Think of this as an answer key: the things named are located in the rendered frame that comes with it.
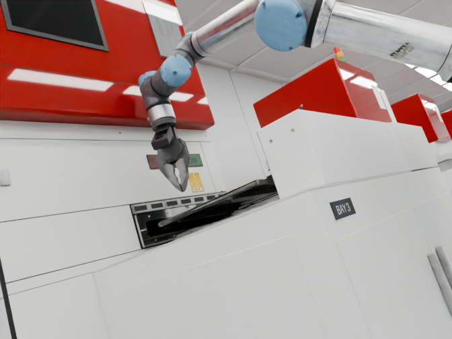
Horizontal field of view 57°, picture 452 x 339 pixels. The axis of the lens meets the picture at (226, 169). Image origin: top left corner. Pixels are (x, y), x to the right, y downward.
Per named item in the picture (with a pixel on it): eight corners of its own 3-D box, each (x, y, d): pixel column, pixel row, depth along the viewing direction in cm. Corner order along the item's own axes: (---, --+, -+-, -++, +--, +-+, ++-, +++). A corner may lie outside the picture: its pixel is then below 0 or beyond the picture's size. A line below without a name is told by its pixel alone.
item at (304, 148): (280, 202, 74) (255, 130, 77) (379, 181, 118) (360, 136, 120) (325, 184, 69) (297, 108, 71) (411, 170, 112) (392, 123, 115)
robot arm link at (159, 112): (167, 101, 117) (141, 111, 118) (171, 116, 116) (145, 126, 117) (175, 108, 124) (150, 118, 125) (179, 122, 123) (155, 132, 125)
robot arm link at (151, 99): (144, 67, 117) (132, 82, 124) (155, 102, 115) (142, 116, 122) (167, 68, 122) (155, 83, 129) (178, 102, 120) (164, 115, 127)
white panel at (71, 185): (3, 297, 86) (-33, 122, 94) (235, 233, 151) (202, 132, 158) (9, 294, 85) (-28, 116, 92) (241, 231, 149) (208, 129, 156)
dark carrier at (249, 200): (163, 224, 118) (163, 222, 118) (235, 210, 145) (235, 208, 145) (257, 183, 97) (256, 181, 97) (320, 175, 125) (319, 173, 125)
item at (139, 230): (140, 248, 114) (132, 216, 116) (235, 224, 149) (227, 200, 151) (144, 247, 113) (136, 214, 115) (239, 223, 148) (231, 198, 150)
